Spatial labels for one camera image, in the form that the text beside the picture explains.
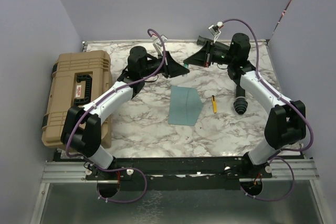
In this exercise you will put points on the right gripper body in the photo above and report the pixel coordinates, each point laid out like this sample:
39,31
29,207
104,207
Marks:
217,55

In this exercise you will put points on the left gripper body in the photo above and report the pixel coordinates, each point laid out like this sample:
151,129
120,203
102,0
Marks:
164,68

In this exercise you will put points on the teal envelope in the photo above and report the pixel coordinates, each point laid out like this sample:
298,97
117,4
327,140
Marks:
185,106

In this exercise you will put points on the green white glue stick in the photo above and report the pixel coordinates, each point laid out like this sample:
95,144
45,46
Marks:
186,66

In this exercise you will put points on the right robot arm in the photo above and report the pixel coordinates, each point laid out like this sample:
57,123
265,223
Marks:
285,125

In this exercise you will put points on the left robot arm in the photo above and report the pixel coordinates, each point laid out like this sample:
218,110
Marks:
82,127

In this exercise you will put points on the yellow utility knife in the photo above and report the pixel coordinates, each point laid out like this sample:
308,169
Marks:
214,104

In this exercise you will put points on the tan plastic tool case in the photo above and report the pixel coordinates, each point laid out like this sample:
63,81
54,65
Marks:
77,79

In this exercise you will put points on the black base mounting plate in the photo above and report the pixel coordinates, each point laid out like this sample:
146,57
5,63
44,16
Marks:
184,173

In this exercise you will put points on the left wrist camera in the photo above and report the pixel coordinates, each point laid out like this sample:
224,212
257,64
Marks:
157,43

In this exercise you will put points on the aluminium frame rail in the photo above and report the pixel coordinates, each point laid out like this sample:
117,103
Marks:
73,172

